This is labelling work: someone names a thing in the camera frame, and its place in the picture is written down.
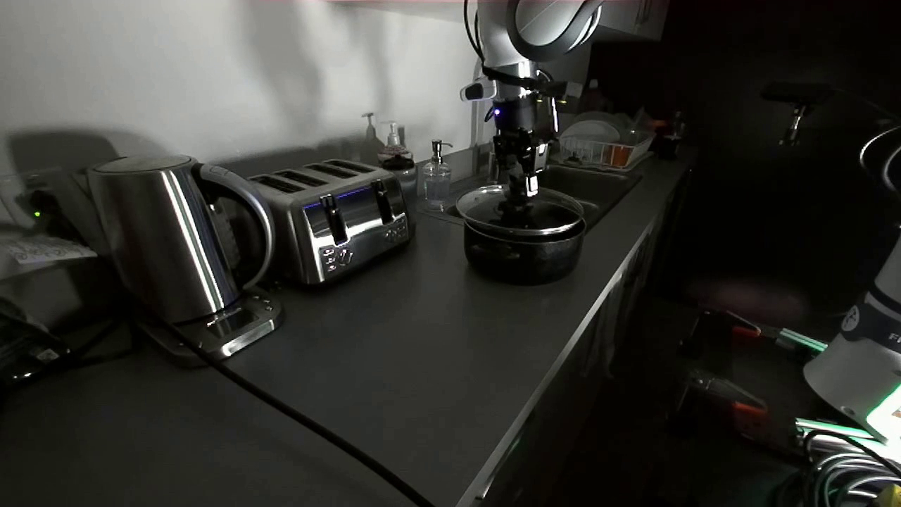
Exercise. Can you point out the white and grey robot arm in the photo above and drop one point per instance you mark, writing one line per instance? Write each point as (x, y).
(544, 38)

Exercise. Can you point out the white lit base plate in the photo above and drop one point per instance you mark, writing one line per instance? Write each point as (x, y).
(845, 426)

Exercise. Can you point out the kettle power base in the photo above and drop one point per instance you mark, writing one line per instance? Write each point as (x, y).
(230, 328)

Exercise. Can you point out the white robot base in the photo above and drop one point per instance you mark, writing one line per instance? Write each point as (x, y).
(862, 355)

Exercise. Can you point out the stainless steel double sink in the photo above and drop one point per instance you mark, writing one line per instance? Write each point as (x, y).
(593, 188)

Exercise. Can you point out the dish rack with plates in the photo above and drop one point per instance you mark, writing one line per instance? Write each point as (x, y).
(601, 141)

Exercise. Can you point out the clear soap dispenser bottle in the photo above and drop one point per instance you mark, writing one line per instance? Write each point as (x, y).
(437, 172)

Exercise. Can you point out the small glass bottle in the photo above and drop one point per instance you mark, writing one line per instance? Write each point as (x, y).
(400, 149)

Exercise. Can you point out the stainless steel four-slot toaster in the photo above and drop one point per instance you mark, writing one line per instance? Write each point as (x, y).
(341, 220)

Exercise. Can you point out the stainless steel electric kettle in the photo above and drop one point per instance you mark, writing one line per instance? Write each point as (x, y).
(172, 241)

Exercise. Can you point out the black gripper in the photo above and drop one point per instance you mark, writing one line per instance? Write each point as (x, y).
(518, 155)

